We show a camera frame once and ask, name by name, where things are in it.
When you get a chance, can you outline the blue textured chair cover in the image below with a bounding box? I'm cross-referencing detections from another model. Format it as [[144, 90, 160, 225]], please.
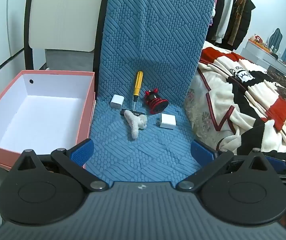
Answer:
[[84, 0, 216, 188]]

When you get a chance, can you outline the small white charger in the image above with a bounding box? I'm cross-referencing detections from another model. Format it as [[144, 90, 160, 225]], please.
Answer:
[[110, 94, 124, 109]]

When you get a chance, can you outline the black usb stick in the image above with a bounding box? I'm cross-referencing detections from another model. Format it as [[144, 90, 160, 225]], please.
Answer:
[[120, 108, 141, 117]]

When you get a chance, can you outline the pink cardboard box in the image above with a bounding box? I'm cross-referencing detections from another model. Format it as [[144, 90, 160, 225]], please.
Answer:
[[0, 70, 96, 168]]

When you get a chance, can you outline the white wardrobe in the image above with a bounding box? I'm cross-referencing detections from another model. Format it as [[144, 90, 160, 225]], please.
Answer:
[[0, 0, 31, 80]]

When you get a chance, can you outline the floral bed sheet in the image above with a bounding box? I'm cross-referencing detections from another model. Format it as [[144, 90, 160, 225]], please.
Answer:
[[185, 72, 233, 142]]

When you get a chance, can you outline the grey blue chair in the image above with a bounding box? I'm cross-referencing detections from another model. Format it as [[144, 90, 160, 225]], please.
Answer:
[[267, 28, 284, 53]]

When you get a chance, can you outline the black hanging coat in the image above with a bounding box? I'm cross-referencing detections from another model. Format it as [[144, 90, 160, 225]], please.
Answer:
[[233, 0, 256, 51]]

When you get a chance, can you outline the red black toy figure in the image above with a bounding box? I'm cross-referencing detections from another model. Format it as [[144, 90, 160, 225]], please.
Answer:
[[144, 88, 169, 115]]

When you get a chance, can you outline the yellow handled screwdriver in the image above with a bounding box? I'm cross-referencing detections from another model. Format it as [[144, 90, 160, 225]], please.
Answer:
[[132, 71, 144, 111]]

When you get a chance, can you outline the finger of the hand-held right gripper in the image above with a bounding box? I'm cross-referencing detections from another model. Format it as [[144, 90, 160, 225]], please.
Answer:
[[265, 155, 286, 173]]

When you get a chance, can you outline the white dresser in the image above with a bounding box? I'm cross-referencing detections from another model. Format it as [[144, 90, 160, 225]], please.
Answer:
[[240, 41, 286, 76]]

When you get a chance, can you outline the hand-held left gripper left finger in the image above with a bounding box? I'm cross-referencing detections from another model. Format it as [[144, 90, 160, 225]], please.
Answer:
[[15, 138, 109, 193]]

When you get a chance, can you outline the white charger with prongs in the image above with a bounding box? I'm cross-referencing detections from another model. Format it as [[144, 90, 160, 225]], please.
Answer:
[[156, 113, 174, 131]]

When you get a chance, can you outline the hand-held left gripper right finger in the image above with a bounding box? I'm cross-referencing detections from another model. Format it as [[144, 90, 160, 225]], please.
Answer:
[[175, 139, 271, 192]]

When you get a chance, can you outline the white plush hair clip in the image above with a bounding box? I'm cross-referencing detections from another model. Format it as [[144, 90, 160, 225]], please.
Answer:
[[123, 110, 148, 140]]

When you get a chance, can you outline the black frame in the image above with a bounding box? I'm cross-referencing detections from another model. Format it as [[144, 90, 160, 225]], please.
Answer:
[[24, 0, 112, 102]]

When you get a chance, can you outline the white hanging garment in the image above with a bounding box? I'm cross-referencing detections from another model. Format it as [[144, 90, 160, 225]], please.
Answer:
[[215, 0, 235, 44]]

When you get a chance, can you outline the brown patterned hanging garment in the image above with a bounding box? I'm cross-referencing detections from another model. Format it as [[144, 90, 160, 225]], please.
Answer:
[[227, 0, 248, 46]]

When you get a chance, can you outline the white padded panel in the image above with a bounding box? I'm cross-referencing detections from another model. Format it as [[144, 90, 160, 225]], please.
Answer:
[[29, 0, 106, 53]]

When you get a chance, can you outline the red white black blanket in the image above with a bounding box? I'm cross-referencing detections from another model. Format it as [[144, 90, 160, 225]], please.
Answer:
[[197, 41, 286, 156]]

